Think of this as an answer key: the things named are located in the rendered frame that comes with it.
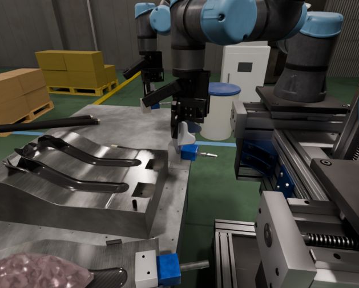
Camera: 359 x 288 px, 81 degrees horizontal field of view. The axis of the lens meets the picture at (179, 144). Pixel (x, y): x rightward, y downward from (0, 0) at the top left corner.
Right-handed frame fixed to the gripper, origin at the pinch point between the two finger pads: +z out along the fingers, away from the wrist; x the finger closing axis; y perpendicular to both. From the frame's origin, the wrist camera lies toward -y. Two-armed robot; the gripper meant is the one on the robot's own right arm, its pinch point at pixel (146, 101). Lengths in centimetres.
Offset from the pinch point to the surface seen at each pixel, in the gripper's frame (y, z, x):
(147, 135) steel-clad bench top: -1.5, 15.1, -3.1
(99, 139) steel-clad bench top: -22.4, 15.0, 0.8
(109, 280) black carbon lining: -21, 10, -65
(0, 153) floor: -137, 95, 163
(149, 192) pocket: -9.8, 8.8, -46.8
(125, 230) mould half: -17, 13, -53
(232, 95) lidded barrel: 113, 39, 106
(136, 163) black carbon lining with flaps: -11.1, 6.6, -35.8
